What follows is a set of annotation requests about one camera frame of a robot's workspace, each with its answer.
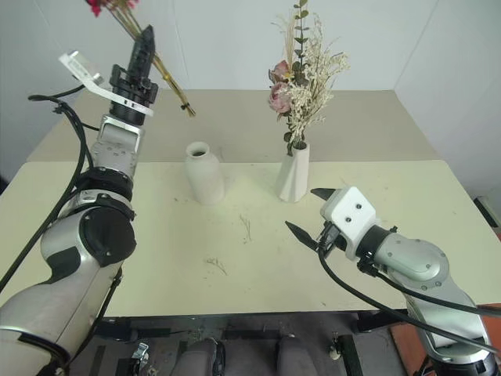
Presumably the red dried flower bouquet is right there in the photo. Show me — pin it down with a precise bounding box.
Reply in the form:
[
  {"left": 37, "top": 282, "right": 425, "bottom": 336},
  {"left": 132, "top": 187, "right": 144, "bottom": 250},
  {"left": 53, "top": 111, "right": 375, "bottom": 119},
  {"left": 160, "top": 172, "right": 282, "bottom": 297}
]
[{"left": 85, "top": 0, "right": 196, "bottom": 118}]

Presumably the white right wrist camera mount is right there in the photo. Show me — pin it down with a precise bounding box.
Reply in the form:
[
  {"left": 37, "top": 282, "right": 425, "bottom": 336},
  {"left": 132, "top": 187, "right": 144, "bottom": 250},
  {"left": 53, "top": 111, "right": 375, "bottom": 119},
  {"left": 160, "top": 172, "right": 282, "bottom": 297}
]
[{"left": 319, "top": 186, "right": 383, "bottom": 260}]

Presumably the silver caster wheel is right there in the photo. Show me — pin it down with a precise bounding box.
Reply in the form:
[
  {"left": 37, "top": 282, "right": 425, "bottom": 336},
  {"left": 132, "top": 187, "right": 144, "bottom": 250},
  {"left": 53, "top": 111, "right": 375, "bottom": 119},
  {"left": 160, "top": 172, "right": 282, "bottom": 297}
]
[
  {"left": 131, "top": 342, "right": 150, "bottom": 367},
  {"left": 327, "top": 332, "right": 342, "bottom": 360}
]

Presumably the black metal object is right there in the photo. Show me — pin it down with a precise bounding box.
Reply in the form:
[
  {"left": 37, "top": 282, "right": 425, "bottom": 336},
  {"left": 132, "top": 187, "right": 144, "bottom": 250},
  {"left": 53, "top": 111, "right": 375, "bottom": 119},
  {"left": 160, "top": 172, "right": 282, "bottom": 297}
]
[{"left": 473, "top": 195, "right": 501, "bottom": 228}]

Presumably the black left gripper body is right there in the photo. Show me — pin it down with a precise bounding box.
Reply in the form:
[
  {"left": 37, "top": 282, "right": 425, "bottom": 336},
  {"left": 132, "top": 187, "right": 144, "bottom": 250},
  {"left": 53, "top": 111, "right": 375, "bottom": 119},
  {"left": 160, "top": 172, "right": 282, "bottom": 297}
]
[{"left": 108, "top": 63, "right": 160, "bottom": 109}]

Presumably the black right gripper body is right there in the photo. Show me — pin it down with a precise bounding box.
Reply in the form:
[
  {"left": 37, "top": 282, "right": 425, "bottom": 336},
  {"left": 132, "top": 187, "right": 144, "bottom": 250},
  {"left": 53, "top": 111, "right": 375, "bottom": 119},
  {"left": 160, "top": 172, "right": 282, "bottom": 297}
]
[{"left": 314, "top": 220, "right": 348, "bottom": 256}]

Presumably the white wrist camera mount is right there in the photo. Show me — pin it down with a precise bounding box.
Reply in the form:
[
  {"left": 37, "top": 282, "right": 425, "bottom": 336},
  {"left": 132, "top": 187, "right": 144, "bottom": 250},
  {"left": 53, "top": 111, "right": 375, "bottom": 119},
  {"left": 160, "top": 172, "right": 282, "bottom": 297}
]
[
  {"left": 319, "top": 186, "right": 383, "bottom": 260},
  {"left": 58, "top": 49, "right": 155, "bottom": 118}
]

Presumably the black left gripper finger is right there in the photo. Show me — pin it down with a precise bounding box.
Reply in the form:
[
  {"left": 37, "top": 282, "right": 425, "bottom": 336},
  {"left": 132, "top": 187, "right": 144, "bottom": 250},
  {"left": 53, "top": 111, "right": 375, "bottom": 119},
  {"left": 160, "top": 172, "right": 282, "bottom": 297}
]
[
  {"left": 141, "top": 24, "right": 158, "bottom": 81},
  {"left": 127, "top": 33, "right": 146, "bottom": 78}
]

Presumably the white twisted vase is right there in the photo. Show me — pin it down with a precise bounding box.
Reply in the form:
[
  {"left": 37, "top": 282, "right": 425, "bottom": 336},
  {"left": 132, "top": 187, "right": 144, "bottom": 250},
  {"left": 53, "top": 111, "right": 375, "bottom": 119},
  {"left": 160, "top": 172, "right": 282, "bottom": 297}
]
[{"left": 276, "top": 141, "right": 312, "bottom": 204}]

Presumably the white round bottle vase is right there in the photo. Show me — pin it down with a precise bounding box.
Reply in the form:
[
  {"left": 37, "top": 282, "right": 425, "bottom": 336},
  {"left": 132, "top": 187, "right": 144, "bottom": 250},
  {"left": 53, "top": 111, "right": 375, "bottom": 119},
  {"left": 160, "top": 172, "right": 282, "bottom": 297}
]
[{"left": 184, "top": 141, "right": 226, "bottom": 206}]

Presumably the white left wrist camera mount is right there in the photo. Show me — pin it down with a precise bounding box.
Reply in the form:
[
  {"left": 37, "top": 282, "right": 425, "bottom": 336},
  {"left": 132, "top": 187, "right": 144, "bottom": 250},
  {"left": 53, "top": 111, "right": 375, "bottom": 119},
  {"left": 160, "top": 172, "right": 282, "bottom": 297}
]
[{"left": 58, "top": 49, "right": 155, "bottom": 118}]

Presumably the dried twig scrap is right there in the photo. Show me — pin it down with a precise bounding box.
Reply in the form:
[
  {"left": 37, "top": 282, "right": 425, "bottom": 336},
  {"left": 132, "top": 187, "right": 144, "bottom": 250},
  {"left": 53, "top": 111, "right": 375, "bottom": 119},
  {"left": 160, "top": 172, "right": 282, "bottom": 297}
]
[
  {"left": 239, "top": 214, "right": 252, "bottom": 244},
  {"left": 206, "top": 257, "right": 229, "bottom": 276}
]

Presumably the black table frame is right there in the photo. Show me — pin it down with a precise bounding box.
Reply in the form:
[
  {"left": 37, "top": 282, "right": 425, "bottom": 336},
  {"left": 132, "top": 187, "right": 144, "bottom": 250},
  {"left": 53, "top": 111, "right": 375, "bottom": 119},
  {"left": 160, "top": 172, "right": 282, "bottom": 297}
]
[{"left": 97, "top": 310, "right": 409, "bottom": 334}]

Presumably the pink and white flower bouquet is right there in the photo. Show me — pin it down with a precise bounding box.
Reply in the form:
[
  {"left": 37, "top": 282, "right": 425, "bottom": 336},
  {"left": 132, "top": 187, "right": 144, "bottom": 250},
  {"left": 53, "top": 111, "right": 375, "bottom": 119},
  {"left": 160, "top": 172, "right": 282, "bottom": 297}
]
[{"left": 268, "top": 0, "right": 351, "bottom": 157}]

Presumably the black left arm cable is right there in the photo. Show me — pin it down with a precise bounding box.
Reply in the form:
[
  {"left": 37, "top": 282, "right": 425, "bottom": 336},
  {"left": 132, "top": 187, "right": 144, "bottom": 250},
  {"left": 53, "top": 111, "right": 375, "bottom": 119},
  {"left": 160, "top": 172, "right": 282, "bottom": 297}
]
[{"left": 0, "top": 85, "right": 103, "bottom": 293}]

